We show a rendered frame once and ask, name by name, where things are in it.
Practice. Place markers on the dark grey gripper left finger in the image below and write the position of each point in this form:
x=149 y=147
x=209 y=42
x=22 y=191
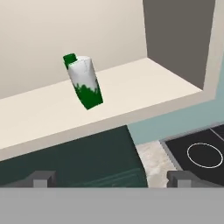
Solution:
x=40 y=178

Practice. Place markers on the open cream cabinet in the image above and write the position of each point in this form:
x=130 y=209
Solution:
x=116 y=58

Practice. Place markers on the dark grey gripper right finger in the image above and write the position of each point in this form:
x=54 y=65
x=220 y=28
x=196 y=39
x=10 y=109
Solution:
x=182 y=178

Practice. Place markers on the dark green cabinet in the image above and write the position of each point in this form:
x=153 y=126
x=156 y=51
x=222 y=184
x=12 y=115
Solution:
x=75 y=160

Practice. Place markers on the green and white milk carton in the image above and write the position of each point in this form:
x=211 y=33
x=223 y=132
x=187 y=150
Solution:
x=85 y=83

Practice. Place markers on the black hob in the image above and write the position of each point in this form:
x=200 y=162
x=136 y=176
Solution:
x=201 y=154

